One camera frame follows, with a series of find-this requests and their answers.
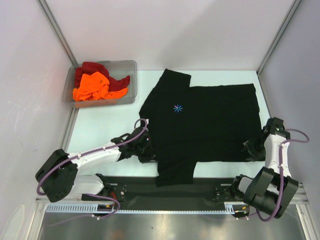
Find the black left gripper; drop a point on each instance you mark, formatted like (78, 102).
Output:
(147, 159)

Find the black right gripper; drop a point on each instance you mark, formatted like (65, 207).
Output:
(251, 148)

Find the black t-shirt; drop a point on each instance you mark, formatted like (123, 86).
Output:
(191, 124)

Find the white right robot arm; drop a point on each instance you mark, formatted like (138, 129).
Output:
(272, 189)

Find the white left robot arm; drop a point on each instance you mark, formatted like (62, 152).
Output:
(64, 174)

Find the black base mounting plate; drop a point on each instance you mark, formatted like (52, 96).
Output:
(142, 194)

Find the orange t-shirt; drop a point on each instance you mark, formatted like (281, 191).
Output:
(96, 87)

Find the clear plastic bin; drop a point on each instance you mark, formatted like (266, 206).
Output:
(121, 74)

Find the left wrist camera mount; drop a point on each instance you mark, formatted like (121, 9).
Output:
(139, 139)

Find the white slotted cable duct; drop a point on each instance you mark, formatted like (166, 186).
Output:
(107, 208)

